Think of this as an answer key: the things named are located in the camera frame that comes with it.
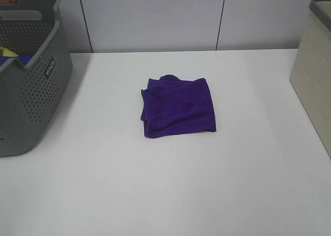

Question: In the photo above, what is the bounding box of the purple folded towel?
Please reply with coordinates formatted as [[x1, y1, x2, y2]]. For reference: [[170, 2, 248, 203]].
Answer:
[[141, 74, 217, 138]]

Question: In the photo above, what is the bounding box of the grey perforated laundry basket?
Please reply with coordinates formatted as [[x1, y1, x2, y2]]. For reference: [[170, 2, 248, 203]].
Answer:
[[1, 0, 73, 156]]

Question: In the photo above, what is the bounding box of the beige basket with grey rim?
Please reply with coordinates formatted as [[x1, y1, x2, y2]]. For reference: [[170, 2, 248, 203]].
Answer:
[[290, 0, 330, 154]]

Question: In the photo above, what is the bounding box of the blue towel in basket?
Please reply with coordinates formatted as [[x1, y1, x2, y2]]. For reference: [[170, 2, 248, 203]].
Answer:
[[0, 53, 36, 68]]

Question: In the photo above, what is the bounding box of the yellow towel in basket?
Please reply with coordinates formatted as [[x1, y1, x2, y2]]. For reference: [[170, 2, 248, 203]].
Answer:
[[0, 46, 18, 57]]

